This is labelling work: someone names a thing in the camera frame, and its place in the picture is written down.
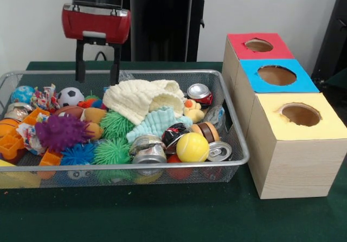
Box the yellow tennis ball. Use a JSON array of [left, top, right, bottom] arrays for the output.
[[176, 132, 210, 163]]

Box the clear blue-printed plastic packet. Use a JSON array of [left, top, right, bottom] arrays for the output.
[[204, 105, 226, 132]]

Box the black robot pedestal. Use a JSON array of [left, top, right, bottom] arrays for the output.
[[105, 0, 219, 62]]

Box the wooden box with three holes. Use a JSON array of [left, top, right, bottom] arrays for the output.
[[221, 33, 347, 200]]

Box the cream knitted cloth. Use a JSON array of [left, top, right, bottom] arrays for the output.
[[103, 79, 186, 124]]

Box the dark green table cloth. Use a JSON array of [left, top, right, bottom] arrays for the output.
[[0, 62, 347, 242]]

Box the clear shallow mesh bin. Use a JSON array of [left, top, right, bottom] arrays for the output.
[[0, 70, 250, 189]]

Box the black side stand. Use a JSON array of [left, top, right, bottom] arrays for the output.
[[312, 0, 347, 88]]

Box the green spiky ball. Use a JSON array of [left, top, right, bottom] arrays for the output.
[[93, 138, 132, 165]]

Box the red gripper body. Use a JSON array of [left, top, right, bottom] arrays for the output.
[[61, 3, 132, 46]]

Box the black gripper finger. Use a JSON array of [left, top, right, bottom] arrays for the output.
[[110, 44, 122, 86], [75, 39, 87, 84]]

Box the small soccer ball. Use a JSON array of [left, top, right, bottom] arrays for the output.
[[57, 87, 85, 108]]

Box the light teal cloth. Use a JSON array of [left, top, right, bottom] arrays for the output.
[[126, 106, 192, 144]]

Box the crushed silver can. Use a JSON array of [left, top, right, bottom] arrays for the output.
[[128, 135, 168, 164]]

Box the purple spiky ball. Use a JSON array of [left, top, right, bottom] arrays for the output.
[[35, 114, 93, 151]]

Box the red soda can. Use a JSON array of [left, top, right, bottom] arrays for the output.
[[187, 83, 214, 110]]

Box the small orange basketball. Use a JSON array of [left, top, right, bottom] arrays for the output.
[[0, 118, 20, 139]]

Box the small toy hamburger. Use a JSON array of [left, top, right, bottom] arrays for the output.
[[191, 122, 220, 143]]

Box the silver can with pull tab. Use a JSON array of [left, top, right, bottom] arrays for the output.
[[207, 141, 233, 162]]

